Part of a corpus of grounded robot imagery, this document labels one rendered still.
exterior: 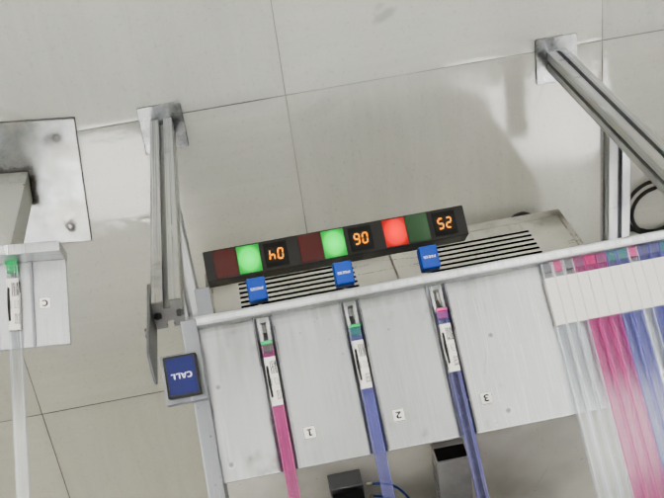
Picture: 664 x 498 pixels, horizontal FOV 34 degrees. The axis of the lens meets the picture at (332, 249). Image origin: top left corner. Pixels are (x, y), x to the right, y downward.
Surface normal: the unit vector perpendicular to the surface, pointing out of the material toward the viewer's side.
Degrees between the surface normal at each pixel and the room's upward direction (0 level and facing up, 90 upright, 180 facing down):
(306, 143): 0
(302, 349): 44
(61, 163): 0
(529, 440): 0
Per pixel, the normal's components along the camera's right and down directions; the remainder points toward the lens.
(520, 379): 0.02, -0.25
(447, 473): 0.14, 0.48
